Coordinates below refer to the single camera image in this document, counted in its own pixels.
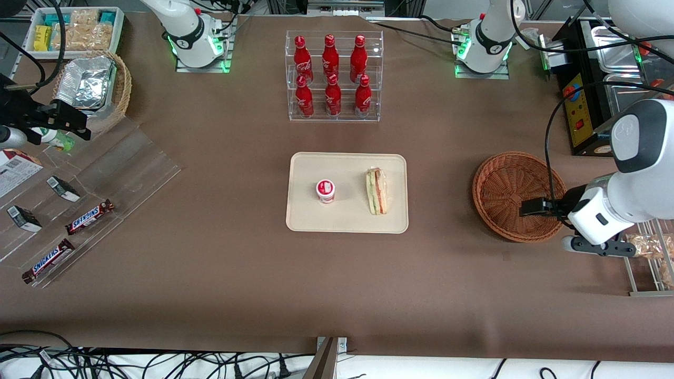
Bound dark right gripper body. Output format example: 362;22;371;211
0;73;54;145

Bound triangle sandwich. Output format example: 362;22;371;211
365;167;389;216

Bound silver foil tray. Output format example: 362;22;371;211
55;56;117;111

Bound brown round wicker basket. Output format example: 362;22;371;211
472;152;569;243

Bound light tan wicker basket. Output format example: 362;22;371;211
52;50;132;135

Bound cream plastic tray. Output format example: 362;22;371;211
285;152;409;234

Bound green and white bottle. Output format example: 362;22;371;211
32;126;76;153

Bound small black white box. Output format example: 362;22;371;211
6;205;43;233
46;176;81;203

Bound red and white carton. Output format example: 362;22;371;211
0;149;44;199

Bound clear acrylic stepped display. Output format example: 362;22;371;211
0;116;182;289

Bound silver metal rack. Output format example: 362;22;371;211
621;221;674;297

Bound yellow snack packet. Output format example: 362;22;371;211
34;25;53;52

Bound beige cracker bag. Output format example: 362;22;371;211
52;23;114;52
70;9;101;26

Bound brown Snickers bar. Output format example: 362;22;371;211
65;199;115;236
22;238;76;285

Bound white plastic bin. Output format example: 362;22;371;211
24;7;126;60

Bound steel pan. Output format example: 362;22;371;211
590;25;641;75
603;74;674;116

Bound black machine with yellow panel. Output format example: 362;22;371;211
550;18;674;157

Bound grey metal box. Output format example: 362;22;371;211
536;34;568;79

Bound red cola bottle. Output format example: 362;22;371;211
322;34;340;81
350;35;368;84
354;75;372;118
295;75;315;118
293;35;314;86
324;74;342;117

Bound clear acrylic bottle rack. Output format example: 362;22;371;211
285;30;384;123

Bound brown table cover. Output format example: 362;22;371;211
0;11;674;364

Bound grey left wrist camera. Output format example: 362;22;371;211
560;234;638;258

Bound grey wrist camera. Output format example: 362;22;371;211
0;125;28;149
560;234;638;258

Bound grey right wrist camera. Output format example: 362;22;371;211
0;125;28;149

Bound black cable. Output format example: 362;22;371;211
0;0;67;96
368;15;465;36
544;79;674;228
0;330;316;379
512;0;674;53

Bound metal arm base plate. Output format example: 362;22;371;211
175;16;233;74
454;24;511;81

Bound metal table bracket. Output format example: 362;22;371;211
303;336;349;379

